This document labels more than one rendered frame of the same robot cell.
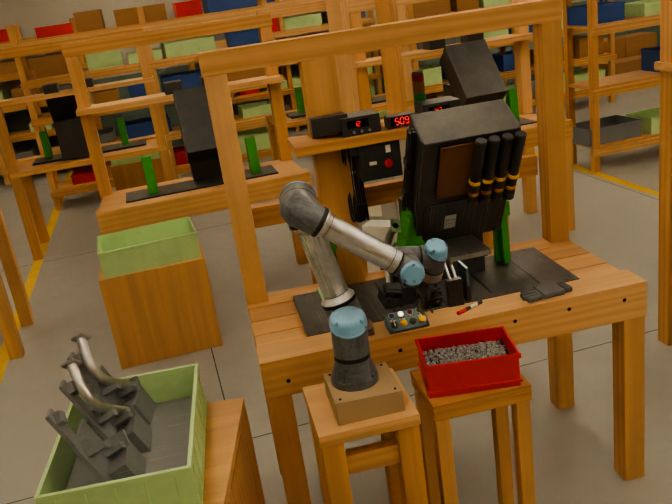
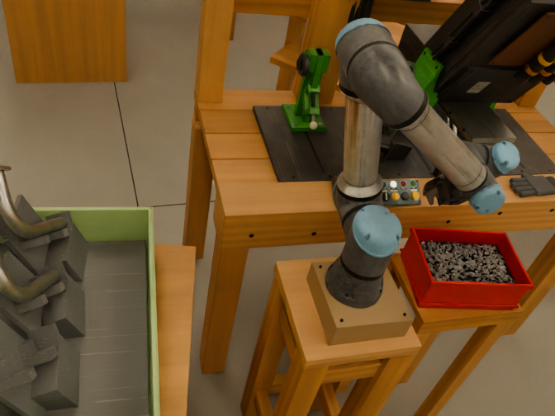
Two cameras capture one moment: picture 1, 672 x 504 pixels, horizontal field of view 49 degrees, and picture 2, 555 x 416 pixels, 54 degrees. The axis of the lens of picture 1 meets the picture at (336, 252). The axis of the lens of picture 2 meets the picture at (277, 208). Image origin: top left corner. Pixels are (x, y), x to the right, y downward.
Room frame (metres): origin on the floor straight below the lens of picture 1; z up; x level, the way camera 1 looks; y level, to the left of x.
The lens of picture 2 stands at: (1.25, 0.47, 2.00)
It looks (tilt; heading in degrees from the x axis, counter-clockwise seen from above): 43 degrees down; 346
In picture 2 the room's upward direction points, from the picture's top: 13 degrees clockwise
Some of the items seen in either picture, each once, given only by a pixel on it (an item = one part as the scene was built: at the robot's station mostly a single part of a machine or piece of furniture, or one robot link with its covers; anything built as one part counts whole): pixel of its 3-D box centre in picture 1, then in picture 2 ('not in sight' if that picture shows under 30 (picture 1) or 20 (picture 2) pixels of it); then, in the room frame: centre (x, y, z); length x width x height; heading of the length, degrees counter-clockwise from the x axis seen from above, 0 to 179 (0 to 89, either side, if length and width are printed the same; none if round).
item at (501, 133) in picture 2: (453, 241); (463, 106); (2.73, -0.46, 1.11); 0.39 x 0.16 x 0.03; 8
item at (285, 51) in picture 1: (384, 35); not in sight; (3.12, -0.32, 1.89); 1.50 x 0.09 x 0.09; 98
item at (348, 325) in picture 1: (349, 331); (371, 238); (2.13, 0.00, 1.09); 0.13 x 0.12 x 0.14; 2
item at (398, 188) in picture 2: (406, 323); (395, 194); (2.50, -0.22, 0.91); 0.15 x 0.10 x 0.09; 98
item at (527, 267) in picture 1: (431, 289); (408, 141); (2.82, -0.36, 0.89); 1.10 x 0.42 x 0.02; 98
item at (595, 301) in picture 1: (455, 331); (434, 206); (2.54, -0.41, 0.82); 1.50 x 0.14 x 0.15; 98
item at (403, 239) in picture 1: (411, 233); (424, 84); (2.75, -0.30, 1.17); 0.13 x 0.12 x 0.20; 98
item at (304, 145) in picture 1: (397, 128); not in sight; (3.08, -0.33, 1.52); 0.90 x 0.25 x 0.04; 98
